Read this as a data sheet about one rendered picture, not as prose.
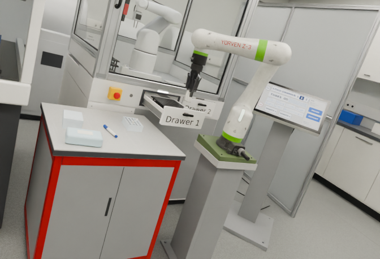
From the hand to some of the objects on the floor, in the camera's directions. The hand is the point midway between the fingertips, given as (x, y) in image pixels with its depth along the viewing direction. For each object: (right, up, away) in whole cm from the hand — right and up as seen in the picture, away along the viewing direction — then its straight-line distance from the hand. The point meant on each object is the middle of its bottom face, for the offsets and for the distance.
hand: (188, 96), depth 180 cm
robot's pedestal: (0, -104, +10) cm, 104 cm away
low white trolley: (-63, -89, -9) cm, 109 cm away
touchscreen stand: (+48, -104, +70) cm, 134 cm away
